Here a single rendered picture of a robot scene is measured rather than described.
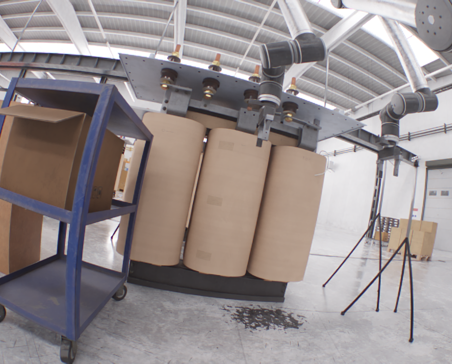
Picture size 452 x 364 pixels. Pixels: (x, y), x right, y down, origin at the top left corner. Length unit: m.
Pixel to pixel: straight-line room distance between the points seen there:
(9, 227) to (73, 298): 0.75
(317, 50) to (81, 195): 0.98
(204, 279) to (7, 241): 1.22
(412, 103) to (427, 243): 6.11
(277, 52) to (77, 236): 0.94
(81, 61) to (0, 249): 10.68
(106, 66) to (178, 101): 9.66
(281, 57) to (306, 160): 0.79
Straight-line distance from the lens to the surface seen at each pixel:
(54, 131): 0.79
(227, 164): 1.40
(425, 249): 7.18
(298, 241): 1.59
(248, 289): 1.72
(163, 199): 1.37
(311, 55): 1.06
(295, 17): 1.16
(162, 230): 1.39
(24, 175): 0.84
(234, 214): 1.41
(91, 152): 0.68
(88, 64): 11.46
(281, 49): 1.02
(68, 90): 0.78
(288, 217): 1.53
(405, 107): 1.29
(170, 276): 1.61
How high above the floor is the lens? 0.67
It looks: 4 degrees up
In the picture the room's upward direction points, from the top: 12 degrees clockwise
